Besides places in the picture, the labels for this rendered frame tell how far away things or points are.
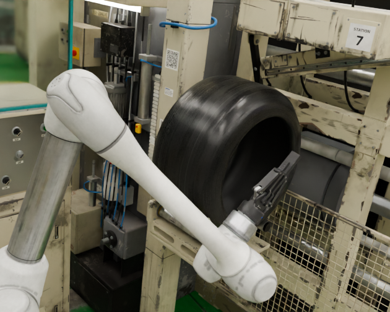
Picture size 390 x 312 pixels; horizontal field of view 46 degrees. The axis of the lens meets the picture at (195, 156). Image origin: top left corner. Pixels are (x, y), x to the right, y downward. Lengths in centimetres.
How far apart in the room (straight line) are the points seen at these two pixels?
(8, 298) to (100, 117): 52
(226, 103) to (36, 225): 71
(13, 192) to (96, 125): 104
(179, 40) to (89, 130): 83
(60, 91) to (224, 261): 55
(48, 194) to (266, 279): 61
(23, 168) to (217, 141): 88
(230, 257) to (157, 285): 112
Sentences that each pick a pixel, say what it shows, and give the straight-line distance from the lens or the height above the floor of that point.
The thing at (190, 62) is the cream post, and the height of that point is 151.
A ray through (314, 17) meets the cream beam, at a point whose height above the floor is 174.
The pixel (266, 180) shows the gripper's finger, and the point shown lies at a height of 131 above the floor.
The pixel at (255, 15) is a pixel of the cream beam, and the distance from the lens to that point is 189.
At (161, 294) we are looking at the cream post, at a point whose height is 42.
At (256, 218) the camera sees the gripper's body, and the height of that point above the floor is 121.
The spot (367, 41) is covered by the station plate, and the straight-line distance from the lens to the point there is 164.
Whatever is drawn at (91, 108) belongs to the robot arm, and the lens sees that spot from 105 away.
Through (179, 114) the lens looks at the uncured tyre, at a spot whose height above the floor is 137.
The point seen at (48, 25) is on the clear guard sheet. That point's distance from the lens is 189.
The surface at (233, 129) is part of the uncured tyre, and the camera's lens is 151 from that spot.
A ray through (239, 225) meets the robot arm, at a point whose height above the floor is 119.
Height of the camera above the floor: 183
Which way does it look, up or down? 21 degrees down
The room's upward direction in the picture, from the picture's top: 7 degrees clockwise
